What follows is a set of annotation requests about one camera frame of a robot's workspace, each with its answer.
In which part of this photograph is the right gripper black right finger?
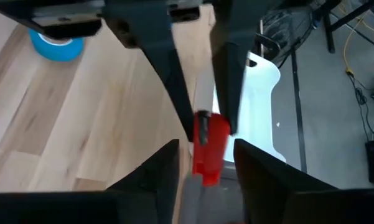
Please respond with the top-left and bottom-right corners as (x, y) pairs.
(233, 138), (374, 224)

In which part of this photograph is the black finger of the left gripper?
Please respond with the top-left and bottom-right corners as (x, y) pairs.
(133, 29), (196, 143)
(211, 40), (249, 135)

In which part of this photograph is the white plastic bin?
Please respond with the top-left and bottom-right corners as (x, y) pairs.
(194, 52), (287, 164)

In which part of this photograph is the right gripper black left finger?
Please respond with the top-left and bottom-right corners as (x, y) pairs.
(0, 139), (180, 224)

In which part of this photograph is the yellow extension cable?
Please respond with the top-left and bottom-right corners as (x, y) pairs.
(343, 5), (374, 76)

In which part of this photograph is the red staple remover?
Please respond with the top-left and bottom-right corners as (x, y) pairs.
(192, 110), (231, 187)

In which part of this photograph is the black wire floor fan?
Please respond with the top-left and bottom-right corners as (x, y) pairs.
(261, 6), (316, 68)

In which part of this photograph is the light blue tape roll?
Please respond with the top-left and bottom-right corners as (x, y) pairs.
(29, 28), (85, 62)

